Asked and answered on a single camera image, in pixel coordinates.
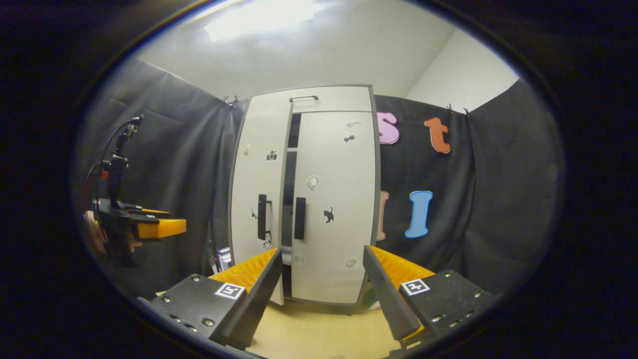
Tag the green and white object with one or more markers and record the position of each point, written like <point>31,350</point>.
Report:
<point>372,298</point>

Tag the white cabinet drawer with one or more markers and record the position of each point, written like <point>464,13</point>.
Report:
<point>344,99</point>

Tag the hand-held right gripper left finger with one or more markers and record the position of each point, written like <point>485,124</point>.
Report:
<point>256,299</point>

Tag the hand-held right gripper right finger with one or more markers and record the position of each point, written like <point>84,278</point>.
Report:
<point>389,294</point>

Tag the grey and white cabinet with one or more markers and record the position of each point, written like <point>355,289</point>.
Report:
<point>290,172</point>

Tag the white cabinet door camera sticker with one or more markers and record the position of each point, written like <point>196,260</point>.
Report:
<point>254,174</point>

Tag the black backdrop cloth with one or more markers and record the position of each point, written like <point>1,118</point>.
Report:
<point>189,149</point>

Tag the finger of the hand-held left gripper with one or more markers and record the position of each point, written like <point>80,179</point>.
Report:
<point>149,211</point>
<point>162,228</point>

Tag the white cabinet door cat sticker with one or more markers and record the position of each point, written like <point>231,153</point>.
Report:
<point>339,169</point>

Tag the small white box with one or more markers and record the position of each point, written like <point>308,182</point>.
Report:
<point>224,259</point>

